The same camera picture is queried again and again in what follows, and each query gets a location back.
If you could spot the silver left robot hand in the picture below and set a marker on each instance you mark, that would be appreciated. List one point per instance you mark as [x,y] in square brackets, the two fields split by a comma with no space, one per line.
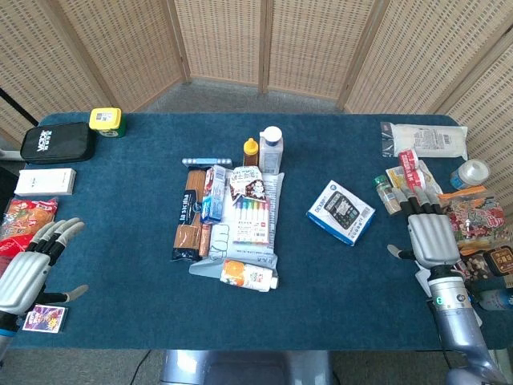
[22,276]

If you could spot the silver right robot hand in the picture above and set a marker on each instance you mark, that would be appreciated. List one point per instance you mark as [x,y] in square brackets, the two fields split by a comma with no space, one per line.
[433,238]

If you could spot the white blue calculator box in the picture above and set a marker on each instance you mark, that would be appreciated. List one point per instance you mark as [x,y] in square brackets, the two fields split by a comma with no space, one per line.
[340,212]

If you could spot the purple card pack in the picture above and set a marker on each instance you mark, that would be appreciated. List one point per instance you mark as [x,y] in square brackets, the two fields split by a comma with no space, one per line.
[45,318]

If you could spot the blue white toothpaste box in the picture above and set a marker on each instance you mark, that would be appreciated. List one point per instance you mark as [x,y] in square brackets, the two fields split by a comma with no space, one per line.
[212,200]

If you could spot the floral printed snack bag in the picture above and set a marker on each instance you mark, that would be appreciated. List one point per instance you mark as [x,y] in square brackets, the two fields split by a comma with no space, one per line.
[479,220]

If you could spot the orange snack packet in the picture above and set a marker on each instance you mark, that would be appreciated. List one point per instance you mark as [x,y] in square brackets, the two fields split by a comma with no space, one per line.
[461,194]

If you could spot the red orange snack bag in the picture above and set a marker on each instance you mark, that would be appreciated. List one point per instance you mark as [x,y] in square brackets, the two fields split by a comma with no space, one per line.
[24,218]

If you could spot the red white snack packet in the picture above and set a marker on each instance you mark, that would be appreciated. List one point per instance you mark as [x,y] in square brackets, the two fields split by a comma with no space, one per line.
[432,178]

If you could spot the dark brown nut package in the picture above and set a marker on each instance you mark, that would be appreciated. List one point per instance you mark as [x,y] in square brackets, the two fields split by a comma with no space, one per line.
[489,262]

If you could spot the spice jar with green lid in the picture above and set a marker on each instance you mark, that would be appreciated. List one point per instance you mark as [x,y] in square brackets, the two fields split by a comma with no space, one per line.
[386,198]

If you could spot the red white food package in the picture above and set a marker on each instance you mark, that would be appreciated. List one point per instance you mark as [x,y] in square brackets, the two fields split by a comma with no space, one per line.
[412,168]

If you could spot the clear jar with white lid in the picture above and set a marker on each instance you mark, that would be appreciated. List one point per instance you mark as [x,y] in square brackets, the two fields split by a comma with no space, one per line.
[473,173]

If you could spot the clear water bottle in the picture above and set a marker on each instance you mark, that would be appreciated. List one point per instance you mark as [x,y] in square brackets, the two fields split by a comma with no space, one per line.
[497,300]

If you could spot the white vacuum packed bag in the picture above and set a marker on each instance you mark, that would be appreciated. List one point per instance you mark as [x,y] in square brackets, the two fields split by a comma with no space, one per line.
[429,140]

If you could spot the blue felt table mat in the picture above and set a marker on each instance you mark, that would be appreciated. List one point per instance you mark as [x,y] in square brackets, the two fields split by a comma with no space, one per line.
[132,288]

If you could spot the black zip pouch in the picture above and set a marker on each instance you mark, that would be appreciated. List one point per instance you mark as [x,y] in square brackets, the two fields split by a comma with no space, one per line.
[58,143]

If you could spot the black pole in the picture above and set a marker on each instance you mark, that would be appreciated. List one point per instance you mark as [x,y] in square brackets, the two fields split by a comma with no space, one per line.
[18,105]

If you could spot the spaghetti pack with dark label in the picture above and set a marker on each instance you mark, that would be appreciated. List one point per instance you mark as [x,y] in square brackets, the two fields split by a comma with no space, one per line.
[188,224]

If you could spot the yellow lidded green jar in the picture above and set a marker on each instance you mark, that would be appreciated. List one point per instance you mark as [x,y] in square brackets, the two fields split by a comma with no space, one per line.
[106,120]

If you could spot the pastel highlighter pen set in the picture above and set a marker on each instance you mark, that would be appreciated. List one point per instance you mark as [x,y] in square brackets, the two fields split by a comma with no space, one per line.
[251,224]

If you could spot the clear bottle with blue cap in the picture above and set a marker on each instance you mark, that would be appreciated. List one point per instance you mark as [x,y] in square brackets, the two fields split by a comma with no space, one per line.
[269,154]

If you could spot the brown sausage stick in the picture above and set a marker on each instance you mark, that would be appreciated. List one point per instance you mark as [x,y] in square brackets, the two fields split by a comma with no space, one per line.
[204,240]

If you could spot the orange juice carton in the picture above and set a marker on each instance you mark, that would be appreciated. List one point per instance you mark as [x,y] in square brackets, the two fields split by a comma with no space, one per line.
[244,276]

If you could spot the coffee mix sachet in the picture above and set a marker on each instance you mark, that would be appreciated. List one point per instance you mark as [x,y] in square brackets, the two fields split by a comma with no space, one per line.
[248,182]

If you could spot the honey bottle with yellow cap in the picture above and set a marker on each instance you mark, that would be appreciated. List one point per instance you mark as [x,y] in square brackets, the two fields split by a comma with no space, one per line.
[250,154]

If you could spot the white blue plastic bag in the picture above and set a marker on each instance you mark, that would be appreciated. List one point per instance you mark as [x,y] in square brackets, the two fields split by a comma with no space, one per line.
[224,248]

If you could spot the blue toothbrush pack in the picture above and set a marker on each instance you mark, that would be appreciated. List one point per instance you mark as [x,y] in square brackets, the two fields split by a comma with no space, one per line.
[207,161]

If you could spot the woven bamboo folding screen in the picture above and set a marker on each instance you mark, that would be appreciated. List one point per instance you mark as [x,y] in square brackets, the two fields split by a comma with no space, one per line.
[312,44]

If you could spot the grey robot torso base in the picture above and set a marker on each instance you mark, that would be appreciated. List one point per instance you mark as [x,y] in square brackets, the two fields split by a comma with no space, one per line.
[244,369]

